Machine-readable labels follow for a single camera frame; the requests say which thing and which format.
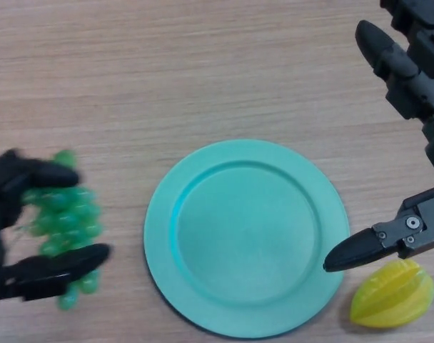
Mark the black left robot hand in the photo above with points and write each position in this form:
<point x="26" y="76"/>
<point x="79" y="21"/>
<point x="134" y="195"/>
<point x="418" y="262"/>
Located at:
<point x="10" y="214"/>

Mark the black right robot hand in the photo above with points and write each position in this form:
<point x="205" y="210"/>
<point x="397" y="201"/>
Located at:
<point x="420" y="85"/>

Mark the green grapes bunch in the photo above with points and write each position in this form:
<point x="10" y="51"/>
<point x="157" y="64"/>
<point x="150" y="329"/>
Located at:
<point x="67" y="221"/>

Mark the teal round plate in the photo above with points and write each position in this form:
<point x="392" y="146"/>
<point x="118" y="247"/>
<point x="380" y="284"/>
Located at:
<point x="246" y="238"/>

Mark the yellow starfruit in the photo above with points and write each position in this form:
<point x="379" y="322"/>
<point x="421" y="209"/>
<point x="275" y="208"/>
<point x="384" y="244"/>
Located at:
<point x="393" y="298"/>

